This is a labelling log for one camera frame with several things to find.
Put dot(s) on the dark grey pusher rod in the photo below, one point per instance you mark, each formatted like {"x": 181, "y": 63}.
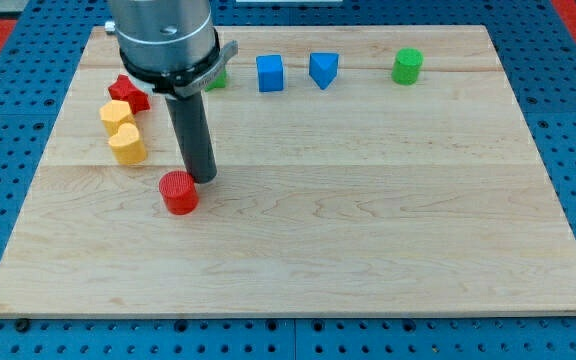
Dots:
{"x": 192, "y": 133}

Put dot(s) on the yellow heart block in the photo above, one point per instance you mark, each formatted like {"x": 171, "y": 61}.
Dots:
{"x": 127, "y": 145}

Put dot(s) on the red cylinder block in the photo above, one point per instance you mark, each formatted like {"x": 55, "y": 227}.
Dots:
{"x": 178, "y": 192}

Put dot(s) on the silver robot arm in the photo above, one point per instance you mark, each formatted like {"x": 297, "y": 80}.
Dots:
{"x": 172, "y": 48}

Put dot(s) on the green block behind arm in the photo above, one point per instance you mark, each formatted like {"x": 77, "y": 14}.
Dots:
{"x": 220, "y": 81}

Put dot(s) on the red star block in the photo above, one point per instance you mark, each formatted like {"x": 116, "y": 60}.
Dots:
{"x": 124, "y": 90}

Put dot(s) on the yellow hexagon block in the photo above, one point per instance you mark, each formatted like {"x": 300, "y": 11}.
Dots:
{"x": 115, "y": 113}

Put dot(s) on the blue cube block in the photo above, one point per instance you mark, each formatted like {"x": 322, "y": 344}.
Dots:
{"x": 270, "y": 73}

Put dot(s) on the blue triangle block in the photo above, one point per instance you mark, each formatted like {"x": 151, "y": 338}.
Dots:
{"x": 323, "y": 68}

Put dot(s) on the wooden board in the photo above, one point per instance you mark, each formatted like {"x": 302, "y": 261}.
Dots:
{"x": 368, "y": 199}

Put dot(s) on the green cylinder block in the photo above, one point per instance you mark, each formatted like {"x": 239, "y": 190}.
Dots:
{"x": 407, "y": 66}

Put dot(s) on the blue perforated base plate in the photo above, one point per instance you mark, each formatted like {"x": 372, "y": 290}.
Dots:
{"x": 41, "y": 43}

